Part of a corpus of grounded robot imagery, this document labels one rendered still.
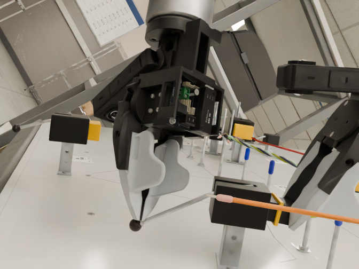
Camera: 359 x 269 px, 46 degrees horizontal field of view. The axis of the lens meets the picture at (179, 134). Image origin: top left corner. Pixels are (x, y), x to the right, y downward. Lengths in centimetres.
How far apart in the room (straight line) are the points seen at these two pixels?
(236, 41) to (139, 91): 111
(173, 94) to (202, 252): 18
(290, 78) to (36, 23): 788
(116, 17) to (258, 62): 666
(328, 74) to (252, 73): 113
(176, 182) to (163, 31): 16
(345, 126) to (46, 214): 36
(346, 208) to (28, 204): 38
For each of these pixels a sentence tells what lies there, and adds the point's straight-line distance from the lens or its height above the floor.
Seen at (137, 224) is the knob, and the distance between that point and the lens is 46.
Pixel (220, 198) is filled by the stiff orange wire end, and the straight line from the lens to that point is 34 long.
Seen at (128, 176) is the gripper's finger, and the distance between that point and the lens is 44.
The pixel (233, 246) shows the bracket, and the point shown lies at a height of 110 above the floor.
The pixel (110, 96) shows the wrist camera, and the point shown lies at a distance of 50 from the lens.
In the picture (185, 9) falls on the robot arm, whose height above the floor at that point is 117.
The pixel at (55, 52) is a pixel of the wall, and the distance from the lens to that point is 809.
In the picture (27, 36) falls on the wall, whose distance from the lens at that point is 822.
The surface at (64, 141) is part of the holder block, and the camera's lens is 72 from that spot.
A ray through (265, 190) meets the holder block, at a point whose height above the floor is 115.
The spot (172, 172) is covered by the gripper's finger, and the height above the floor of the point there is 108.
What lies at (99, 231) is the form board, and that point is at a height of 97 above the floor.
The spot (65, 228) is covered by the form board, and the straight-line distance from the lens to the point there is 52.
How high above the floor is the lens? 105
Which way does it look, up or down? 7 degrees up
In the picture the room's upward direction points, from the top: 61 degrees clockwise
